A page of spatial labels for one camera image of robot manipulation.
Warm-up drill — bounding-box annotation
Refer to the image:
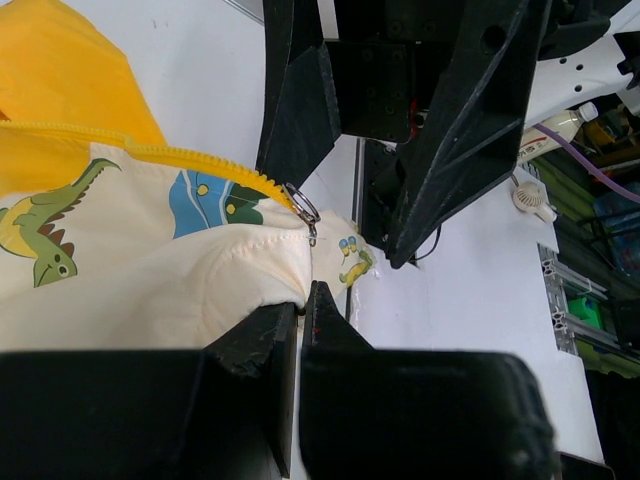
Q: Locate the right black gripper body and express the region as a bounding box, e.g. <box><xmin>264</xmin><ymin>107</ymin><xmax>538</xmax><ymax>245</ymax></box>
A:
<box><xmin>326</xmin><ymin>1</ymin><xmax>475</xmax><ymax>143</ymax></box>

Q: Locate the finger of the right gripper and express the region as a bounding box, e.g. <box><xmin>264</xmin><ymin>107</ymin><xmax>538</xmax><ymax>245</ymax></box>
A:
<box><xmin>256</xmin><ymin>0</ymin><xmax>342</xmax><ymax>186</ymax></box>
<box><xmin>387</xmin><ymin>1</ymin><xmax>551</xmax><ymax>269</ymax></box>

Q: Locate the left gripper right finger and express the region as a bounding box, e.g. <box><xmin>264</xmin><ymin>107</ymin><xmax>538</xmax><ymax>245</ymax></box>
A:
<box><xmin>298</xmin><ymin>281</ymin><xmax>559</xmax><ymax>479</ymax></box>

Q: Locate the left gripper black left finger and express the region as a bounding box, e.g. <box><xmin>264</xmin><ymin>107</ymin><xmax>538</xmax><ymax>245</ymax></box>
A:
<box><xmin>1</xmin><ymin>303</ymin><xmax>297</xmax><ymax>479</ymax></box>

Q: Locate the yellow and cream baby jacket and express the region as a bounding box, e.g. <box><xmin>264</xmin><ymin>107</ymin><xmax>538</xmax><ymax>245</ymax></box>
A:
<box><xmin>1</xmin><ymin>1</ymin><xmax>375</xmax><ymax>351</ymax></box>

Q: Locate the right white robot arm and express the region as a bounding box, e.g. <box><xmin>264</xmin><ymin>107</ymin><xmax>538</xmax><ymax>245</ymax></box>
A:
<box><xmin>256</xmin><ymin>1</ymin><xmax>639</xmax><ymax>268</ymax></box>

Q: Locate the white plastic bottle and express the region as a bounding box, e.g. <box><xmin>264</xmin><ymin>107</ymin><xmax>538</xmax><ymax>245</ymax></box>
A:
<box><xmin>517</xmin><ymin>102</ymin><xmax>598</xmax><ymax>165</ymax></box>

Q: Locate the small white handheld fan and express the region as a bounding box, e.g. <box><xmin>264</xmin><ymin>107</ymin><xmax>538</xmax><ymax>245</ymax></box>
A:
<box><xmin>511</xmin><ymin>175</ymin><xmax>557</xmax><ymax>224</ymax></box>

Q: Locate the green plastic block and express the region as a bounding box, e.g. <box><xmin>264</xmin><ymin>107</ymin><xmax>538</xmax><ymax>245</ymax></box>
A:
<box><xmin>568</xmin><ymin>297</ymin><xmax>604</xmax><ymax>330</ymax></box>

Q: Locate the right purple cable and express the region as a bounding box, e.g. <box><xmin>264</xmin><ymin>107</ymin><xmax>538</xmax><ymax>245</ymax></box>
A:
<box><xmin>534</xmin><ymin>122</ymin><xmax>640</xmax><ymax>206</ymax></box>

